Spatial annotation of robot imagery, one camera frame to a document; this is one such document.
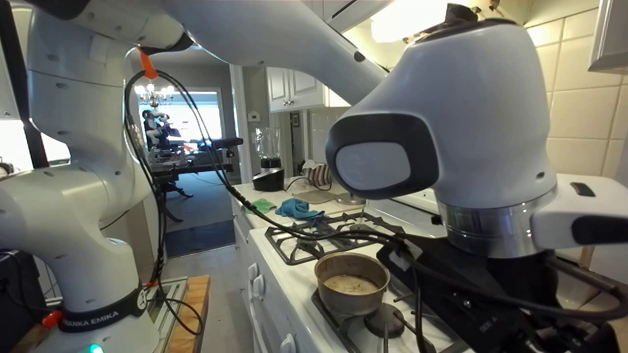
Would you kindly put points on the striped oven mitt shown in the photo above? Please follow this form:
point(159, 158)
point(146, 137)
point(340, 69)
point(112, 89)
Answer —
point(320, 175)

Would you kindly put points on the window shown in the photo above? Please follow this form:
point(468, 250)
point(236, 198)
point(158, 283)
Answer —
point(206, 122)

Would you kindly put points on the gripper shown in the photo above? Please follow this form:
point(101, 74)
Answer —
point(525, 279)

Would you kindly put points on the wall thermostat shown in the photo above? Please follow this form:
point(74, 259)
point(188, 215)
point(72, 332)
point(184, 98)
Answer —
point(253, 116)

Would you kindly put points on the grey wall cabinet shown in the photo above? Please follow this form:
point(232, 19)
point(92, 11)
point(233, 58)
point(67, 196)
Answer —
point(611, 34)

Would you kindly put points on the black blender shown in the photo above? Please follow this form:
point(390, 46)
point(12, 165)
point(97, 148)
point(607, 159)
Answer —
point(268, 176)

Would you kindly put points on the blue cloth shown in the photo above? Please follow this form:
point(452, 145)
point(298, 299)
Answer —
point(297, 208)

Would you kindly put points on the round metal lid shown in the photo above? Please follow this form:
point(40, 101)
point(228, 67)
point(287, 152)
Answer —
point(349, 199)

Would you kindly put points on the chandelier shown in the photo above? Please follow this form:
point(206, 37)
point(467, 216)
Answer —
point(154, 94)

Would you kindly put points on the white wall cabinets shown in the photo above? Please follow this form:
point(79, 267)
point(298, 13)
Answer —
point(294, 88)

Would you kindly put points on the white stove knob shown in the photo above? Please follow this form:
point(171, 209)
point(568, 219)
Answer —
point(252, 272)
point(258, 287)
point(288, 344)

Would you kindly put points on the dark dining table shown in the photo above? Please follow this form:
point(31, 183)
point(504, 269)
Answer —
point(191, 169)

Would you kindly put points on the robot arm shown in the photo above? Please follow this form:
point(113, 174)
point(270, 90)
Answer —
point(88, 206)

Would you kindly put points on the camera on mount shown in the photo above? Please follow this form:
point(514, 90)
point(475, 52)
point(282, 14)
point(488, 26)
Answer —
point(228, 142)

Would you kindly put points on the beige cutting board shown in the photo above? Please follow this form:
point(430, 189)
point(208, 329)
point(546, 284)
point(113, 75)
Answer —
point(316, 196)

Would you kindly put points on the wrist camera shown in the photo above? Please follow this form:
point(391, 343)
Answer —
point(441, 279)

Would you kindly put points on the white gas stove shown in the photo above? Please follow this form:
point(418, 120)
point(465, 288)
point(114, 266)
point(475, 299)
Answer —
point(294, 289)

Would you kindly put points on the range hood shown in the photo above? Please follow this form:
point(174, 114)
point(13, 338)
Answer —
point(353, 10)

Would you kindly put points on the green cloth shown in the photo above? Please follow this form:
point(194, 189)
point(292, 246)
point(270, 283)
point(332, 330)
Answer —
point(262, 205)

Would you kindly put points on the blue rug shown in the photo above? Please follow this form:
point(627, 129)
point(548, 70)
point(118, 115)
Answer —
point(201, 238)

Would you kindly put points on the black burner grate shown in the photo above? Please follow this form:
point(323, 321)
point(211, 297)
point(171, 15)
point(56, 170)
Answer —
point(314, 240)
point(373, 326)

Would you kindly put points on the metal pot with food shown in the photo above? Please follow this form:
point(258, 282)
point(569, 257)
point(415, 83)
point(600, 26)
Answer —
point(351, 289)

